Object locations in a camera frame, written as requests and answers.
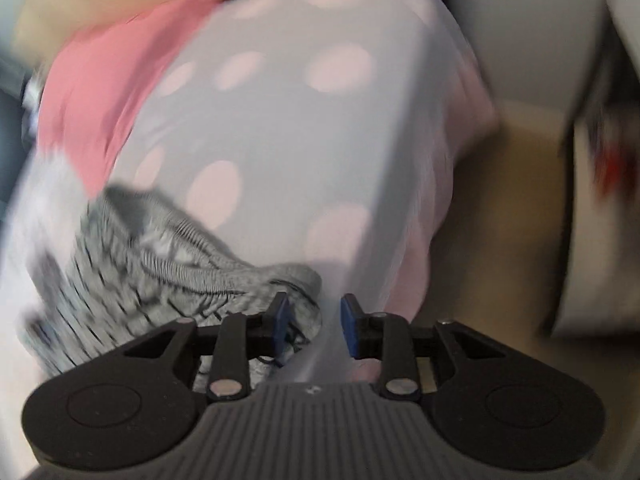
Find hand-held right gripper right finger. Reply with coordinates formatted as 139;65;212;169
339;294;507;403

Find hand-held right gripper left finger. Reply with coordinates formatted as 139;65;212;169
122;291;291;403

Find grey striped bow-print garment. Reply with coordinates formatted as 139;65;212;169
20;185;323;393

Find grey pink-dotted bed sheet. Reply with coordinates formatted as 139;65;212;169
0;0;501;461

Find pink pillow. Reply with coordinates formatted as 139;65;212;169
37;0;223;198

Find white bedside table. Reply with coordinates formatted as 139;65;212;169
547;0;640;341

